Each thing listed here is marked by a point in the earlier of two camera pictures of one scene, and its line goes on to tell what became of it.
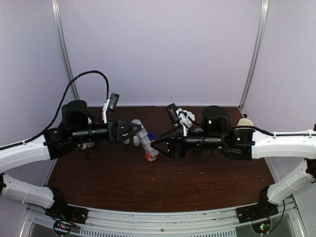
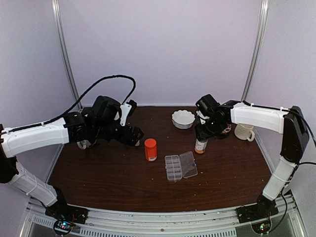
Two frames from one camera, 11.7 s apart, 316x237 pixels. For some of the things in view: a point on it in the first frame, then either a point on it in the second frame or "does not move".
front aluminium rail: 103,223 does not move
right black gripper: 176,139 -> 201,134
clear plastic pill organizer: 144,139 -> 178,166
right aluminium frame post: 255,57 does not move
